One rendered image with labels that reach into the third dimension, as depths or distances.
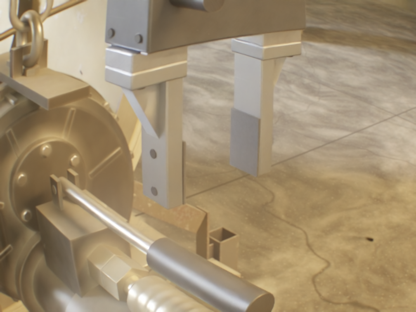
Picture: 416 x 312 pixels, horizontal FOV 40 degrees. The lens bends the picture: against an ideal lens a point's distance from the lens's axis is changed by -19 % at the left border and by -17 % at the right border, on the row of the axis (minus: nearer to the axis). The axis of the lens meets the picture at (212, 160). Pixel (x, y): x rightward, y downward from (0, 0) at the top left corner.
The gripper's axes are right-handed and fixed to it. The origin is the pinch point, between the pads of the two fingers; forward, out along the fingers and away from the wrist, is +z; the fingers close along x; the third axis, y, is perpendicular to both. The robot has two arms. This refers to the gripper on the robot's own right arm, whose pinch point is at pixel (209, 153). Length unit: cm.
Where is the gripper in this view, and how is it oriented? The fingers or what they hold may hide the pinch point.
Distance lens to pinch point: 42.9
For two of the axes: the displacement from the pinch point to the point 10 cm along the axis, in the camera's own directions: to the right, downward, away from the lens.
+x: 7.5, -2.6, 6.1
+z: -0.1, 9.1, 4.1
